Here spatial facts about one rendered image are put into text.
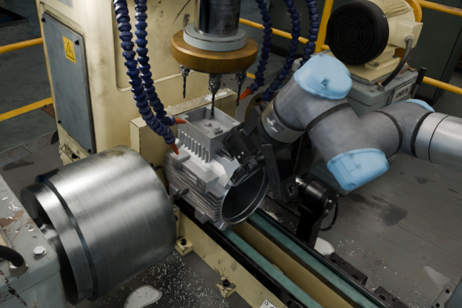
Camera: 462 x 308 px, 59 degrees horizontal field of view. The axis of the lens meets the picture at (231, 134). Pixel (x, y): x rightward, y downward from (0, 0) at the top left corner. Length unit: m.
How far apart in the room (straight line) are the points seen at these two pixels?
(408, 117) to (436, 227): 0.75
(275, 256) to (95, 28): 0.65
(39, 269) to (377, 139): 0.50
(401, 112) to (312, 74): 0.17
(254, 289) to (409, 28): 0.83
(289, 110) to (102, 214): 0.35
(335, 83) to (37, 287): 0.51
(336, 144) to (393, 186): 0.90
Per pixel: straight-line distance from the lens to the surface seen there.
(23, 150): 2.19
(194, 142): 0.93
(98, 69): 0.95
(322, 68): 0.59
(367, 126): 0.61
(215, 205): 0.89
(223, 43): 0.80
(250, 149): 0.73
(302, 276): 0.99
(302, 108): 0.61
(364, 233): 1.25
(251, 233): 1.05
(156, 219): 0.75
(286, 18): 4.41
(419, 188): 1.51
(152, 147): 0.96
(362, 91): 1.18
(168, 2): 1.01
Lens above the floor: 1.62
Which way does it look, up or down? 32 degrees down
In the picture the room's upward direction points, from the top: 6 degrees clockwise
